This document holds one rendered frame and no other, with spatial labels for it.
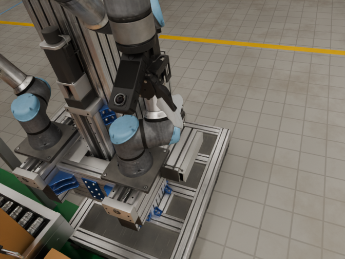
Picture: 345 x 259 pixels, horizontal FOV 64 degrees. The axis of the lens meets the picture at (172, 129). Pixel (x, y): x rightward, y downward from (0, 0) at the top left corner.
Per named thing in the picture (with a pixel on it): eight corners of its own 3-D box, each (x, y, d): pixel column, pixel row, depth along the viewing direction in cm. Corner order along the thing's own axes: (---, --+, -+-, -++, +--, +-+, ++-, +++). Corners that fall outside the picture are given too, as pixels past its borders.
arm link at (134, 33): (139, 24, 42) (96, 21, 45) (145, 51, 46) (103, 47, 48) (159, 4, 47) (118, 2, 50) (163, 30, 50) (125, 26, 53)
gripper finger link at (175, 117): (198, 110, 60) (172, 78, 57) (189, 128, 57) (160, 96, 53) (188, 114, 63) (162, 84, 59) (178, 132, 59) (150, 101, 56)
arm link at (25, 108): (20, 135, 122) (3, 113, 112) (27, 115, 131) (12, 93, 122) (47, 130, 122) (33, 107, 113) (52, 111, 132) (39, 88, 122)
